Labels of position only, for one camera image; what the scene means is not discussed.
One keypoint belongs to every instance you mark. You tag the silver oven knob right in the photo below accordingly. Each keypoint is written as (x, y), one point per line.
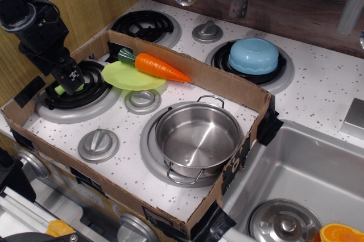
(133, 229)

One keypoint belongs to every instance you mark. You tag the silver faucet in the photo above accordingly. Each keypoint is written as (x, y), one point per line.
(349, 16)

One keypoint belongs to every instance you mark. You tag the black front left burner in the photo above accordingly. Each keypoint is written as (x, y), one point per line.
(94, 88)

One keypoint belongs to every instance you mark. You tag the brown cardboard fence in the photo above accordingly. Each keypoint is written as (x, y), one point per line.
(126, 180)

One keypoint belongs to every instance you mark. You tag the orange toy carrot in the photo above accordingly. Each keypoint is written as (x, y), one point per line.
(152, 65)

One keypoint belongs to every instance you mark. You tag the green toy broccoli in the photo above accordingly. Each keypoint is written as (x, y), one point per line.
(60, 90)

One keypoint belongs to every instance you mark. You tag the silver oven knob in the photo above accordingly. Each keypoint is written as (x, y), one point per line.
(32, 166)
(133, 229)

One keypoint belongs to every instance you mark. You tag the silver oven knob left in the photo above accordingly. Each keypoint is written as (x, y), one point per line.
(32, 166)

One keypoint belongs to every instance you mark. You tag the silver pot lid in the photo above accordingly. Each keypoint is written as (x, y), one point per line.
(282, 220)

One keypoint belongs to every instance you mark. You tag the light blue plastic bowl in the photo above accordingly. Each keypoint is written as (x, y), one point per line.
(254, 56)

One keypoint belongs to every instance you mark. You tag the silver stove knob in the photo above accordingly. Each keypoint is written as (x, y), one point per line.
(143, 102)
(98, 146)
(207, 33)

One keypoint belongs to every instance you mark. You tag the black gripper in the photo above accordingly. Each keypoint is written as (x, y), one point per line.
(43, 44)

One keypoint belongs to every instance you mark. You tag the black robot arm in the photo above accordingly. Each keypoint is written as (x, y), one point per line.
(16, 15)

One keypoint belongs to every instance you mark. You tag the silver stove knob rear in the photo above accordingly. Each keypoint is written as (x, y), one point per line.
(207, 33)

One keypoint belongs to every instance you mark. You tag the silver stove knob centre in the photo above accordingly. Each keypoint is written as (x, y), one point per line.
(143, 102)

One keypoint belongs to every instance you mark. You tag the toy orange half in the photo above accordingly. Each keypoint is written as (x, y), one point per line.
(334, 232)

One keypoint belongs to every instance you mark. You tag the grey metal sink basin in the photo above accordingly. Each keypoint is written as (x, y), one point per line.
(318, 171)

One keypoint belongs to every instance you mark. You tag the silver stove knob front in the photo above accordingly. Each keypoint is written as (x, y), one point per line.
(98, 146)

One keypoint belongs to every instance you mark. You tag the light green plastic plate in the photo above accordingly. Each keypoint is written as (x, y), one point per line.
(126, 76)

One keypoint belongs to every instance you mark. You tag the orange yellow toy piece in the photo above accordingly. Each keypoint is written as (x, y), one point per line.
(57, 228)

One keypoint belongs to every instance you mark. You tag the stainless steel pot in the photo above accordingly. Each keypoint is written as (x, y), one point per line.
(197, 138)

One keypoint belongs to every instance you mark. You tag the black device lower left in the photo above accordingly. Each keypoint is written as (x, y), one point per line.
(13, 176)

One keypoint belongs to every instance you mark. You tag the grey block on counter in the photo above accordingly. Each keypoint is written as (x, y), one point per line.
(353, 122)

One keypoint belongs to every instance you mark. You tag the black rear right burner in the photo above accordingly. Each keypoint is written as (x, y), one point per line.
(218, 58)

